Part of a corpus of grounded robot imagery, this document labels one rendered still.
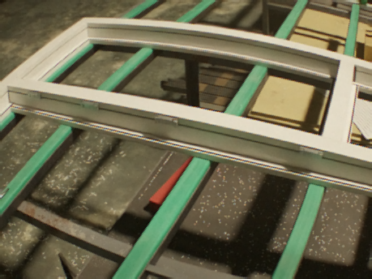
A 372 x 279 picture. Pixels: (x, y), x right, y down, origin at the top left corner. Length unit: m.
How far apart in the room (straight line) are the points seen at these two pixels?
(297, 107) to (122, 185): 1.00
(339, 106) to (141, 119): 0.43
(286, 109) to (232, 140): 0.63
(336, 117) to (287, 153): 0.15
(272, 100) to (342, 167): 0.72
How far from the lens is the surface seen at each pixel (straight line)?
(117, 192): 2.23
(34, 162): 1.05
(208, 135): 0.97
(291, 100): 1.61
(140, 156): 2.42
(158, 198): 1.25
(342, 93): 1.10
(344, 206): 1.31
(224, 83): 2.30
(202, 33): 1.36
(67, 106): 1.13
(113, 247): 0.88
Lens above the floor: 1.48
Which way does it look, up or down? 37 degrees down
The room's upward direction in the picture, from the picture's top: 2 degrees counter-clockwise
